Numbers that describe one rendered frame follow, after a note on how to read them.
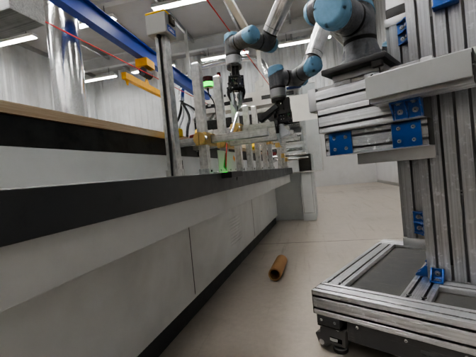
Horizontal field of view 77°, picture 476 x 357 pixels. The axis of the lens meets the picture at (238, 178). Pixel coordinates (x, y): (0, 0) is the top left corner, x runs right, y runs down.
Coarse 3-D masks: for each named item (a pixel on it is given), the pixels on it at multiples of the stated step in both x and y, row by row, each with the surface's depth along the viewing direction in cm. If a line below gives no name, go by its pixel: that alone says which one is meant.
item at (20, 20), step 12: (0, 0) 22; (12, 0) 22; (24, 0) 23; (36, 0) 24; (0, 12) 23; (12, 12) 23; (24, 12) 23; (36, 12) 24; (0, 24) 24; (12, 24) 24; (24, 24) 24; (36, 24) 25; (0, 36) 26
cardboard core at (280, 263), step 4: (280, 256) 212; (284, 256) 214; (276, 260) 205; (280, 260) 205; (284, 260) 208; (276, 264) 195; (280, 264) 197; (284, 264) 203; (272, 268) 188; (276, 268) 188; (280, 268) 192; (268, 272) 189; (272, 272) 196; (276, 272) 201; (280, 272) 188; (272, 276) 192; (276, 276) 193; (280, 276) 187; (276, 280) 188
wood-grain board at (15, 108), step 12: (0, 108) 66; (12, 108) 68; (24, 108) 71; (36, 108) 74; (48, 120) 78; (60, 120) 80; (72, 120) 84; (84, 120) 88; (96, 120) 93; (132, 132) 110; (144, 132) 117; (156, 132) 125
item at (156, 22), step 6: (156, 12) 94; (162, 12) 93; (150, 18) 95; (156, 18) 94; (162, 18) 93; (168, 18) 95; (150, 24) 95; (156, 24) 94; (162, 24) 94; (168, 24) 95; (150, 30) 95; (156, 30) 94; (162, 30) 94; (168, 30) 95; (150, 36) 96; (156, 36) 96; (168, 36) 97; (174, 36) 98
